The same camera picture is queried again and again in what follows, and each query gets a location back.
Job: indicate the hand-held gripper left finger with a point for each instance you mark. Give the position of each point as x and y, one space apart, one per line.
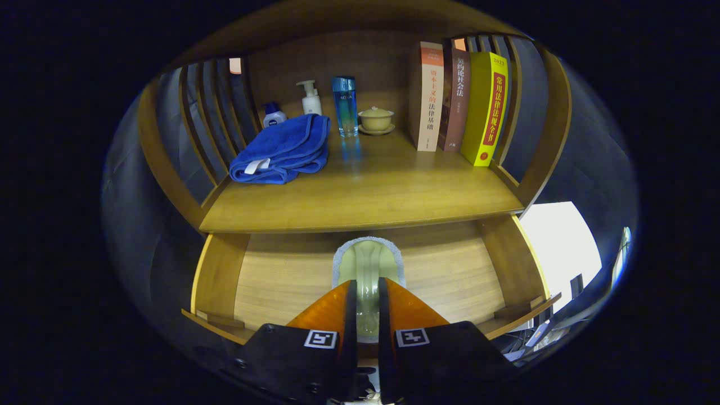
351 337

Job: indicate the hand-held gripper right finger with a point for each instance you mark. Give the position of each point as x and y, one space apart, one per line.
384 337

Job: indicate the wooden drawer with black knob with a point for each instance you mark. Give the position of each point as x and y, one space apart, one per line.
281 275

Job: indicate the white device with black slots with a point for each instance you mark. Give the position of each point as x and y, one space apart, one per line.
562 247

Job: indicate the blue folded towel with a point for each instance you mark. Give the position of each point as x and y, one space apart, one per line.
281 149

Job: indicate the beige lidded tea bowl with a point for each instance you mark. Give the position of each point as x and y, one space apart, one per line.
376 119

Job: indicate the blue glass bottle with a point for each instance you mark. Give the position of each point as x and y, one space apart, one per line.
345 109

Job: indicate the small blue-capped white bottle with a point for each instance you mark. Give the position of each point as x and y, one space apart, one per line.
274 118

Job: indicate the white pump bottle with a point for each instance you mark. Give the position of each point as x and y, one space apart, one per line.
311 104

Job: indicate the black backdrop cloth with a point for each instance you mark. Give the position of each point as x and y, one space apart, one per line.
140 214

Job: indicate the cream book with orange band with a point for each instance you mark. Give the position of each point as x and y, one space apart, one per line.
430 95

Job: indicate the brown book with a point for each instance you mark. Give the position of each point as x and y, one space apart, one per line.
457 95

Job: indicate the yellow book with red label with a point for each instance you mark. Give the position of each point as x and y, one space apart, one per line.
489 107

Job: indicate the wooden cabinet frame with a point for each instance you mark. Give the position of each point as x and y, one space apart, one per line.
360 62

